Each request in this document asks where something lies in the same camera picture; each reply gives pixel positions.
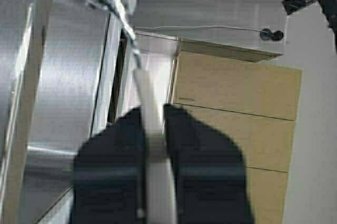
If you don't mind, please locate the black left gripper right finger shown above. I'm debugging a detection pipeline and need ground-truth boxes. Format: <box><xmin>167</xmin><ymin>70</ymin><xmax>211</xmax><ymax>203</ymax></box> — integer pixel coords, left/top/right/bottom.
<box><xmin>164</xmin><ymin>104</ymin><xmax>253</xmax><ymax>223</ymax></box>

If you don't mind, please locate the stainless steel sink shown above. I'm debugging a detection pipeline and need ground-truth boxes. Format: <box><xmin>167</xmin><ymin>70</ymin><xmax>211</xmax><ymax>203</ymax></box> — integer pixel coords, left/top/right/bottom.
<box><xmin>1</xmin><ymin>0</ymin><xmax>137</xmax><ymax>223</ymax></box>

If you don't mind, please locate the white frying pan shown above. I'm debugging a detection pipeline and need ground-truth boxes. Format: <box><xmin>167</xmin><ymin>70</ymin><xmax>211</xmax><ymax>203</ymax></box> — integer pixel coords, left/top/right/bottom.
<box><xmin>63</xmin><ymin>0</ymin><xmax>176</xmax><ymax>224</ymax></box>

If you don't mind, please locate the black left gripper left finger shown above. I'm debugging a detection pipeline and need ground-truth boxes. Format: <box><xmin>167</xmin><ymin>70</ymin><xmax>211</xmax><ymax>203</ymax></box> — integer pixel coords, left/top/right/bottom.
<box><xmin>70</xmin><ymin>107</ymin><xmax>145</xmax><ymax>223</ymax></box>

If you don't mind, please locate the wooden lower cabinet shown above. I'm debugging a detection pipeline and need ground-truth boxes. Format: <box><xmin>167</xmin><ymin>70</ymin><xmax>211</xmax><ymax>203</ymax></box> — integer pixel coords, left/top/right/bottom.
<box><xmin>173</xmin><ymin>45</ymin><xmax>302</xmax><ymax>223</ymax></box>

